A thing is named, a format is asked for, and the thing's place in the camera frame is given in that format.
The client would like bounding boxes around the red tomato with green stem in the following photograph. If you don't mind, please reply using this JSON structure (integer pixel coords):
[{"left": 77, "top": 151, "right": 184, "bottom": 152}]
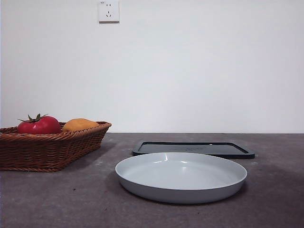
[{"left": 17, "top": 113, "right": 62, "bottom": 134}]

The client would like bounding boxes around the grey round plate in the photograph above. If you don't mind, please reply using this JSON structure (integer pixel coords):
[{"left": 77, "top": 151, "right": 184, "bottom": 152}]
[{"left": 115, "top": 152, "right": 248, "bottom": 204}]

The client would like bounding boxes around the black rectangular tray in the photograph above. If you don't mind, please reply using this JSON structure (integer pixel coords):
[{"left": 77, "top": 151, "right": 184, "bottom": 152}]
[{"left": 132, "top": 140, "right": 256, "bottom": 160}]

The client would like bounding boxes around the round orange-yellow fruit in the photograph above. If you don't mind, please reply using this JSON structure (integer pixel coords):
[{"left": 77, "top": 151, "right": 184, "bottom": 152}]
[{"left": 62, "top": 118, "right": 100, "bottom": 132}]

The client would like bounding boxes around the brown wicker basket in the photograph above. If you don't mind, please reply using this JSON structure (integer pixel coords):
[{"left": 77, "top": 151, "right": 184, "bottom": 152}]
[{"left": 0, "top": 121, "right": 112, "bottom": 172}]

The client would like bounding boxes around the white wall power socket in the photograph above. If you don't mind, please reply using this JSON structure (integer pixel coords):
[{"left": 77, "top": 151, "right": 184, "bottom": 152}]
[{"left": 98, "top": 0, "right": 120, "bottom": 24}]

